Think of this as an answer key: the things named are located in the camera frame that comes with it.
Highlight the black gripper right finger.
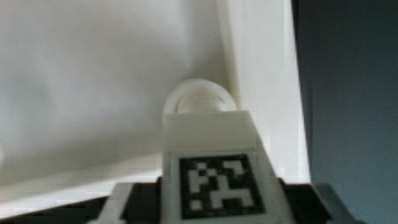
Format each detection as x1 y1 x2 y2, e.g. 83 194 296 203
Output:
282 181 365 224

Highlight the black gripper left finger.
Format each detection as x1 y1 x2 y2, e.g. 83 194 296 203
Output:
88 182 161 224

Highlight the white table leg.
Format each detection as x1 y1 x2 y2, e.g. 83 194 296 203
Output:
159 96 292 224

